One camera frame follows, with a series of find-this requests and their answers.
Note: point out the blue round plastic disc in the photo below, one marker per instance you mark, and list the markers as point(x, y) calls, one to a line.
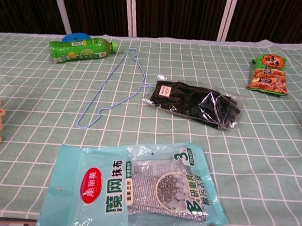
point(75, 36)

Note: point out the black gloves in clear bag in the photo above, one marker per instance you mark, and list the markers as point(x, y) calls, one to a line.
point(191, 102)

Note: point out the teal cleaning cloth package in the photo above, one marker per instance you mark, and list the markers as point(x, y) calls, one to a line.
point(100, 191)

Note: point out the green tea plastic bottle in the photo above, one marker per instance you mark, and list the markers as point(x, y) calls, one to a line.
point(78, 49)

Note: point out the green white checkered tablecloth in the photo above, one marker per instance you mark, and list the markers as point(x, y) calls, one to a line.
point(41, 88)

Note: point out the green orange snack bag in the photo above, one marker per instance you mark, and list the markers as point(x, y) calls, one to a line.
point(268, 75)

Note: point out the white partition post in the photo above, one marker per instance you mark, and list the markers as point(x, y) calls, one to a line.
point(131, 14)
point(62, 12)
point(227, 18)

